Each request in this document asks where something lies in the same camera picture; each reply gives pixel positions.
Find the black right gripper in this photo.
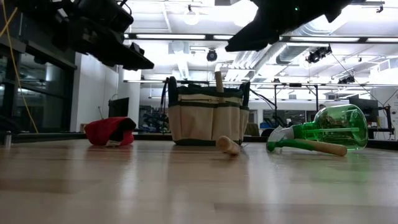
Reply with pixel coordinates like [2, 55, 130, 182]
[225, 0, 312, 53]

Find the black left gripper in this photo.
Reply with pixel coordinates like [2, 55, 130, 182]
[51, 17, 155, 71]

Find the narrow trowel wooden handle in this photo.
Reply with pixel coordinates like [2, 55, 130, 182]
[214, 70, 225, 93]

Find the beige green gardening bag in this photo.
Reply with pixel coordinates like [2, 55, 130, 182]
[160, 76, 251, 147]

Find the green spray bottle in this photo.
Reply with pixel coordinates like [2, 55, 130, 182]
[266, 104, 369, 153]

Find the hand rake wooden handle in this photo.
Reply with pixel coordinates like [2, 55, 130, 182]
[295, 138, 348, 157]

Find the long ceiling light strip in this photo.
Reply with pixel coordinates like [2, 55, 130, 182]
[124, 32, 398, 44]

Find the round black ceiling fixture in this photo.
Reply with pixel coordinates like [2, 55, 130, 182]
[206, 49, 219, 63]

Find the black monitor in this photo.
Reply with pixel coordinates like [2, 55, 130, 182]
[348, 98, 379, 123]
[108, 97, 130, 118]

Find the round ceiling lamp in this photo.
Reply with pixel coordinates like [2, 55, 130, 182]
[183, 4, 200, 26]

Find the silver ventilation duct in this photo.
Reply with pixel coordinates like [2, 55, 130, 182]
[223, 40, 312, 82]

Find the black rig frame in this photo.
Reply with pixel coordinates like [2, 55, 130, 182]
[272, 82, 320, 125]

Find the black ceiling camera cluster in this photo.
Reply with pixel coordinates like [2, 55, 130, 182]
[305, 45, 332, 65]

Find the thin yellow cable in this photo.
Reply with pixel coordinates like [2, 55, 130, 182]
[0, 0, 40, 134]

